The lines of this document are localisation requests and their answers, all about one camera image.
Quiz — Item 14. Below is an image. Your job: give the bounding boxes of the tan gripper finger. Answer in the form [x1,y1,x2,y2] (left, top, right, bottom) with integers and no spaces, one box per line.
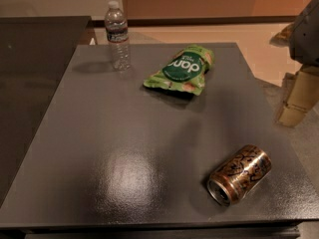
[276,65,319,127]
[270,23,294,47]

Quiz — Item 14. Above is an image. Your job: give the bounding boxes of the orange patterned soda can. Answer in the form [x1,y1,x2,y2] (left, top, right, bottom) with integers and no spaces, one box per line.
[206,144,272,206]

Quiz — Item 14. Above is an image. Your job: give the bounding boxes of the clear plastic water bottle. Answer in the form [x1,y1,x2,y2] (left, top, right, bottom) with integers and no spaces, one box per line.
[105,1,130,70]

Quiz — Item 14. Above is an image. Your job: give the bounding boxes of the green snack pouch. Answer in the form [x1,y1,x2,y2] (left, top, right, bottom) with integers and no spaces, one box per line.
[144,45,214,96]

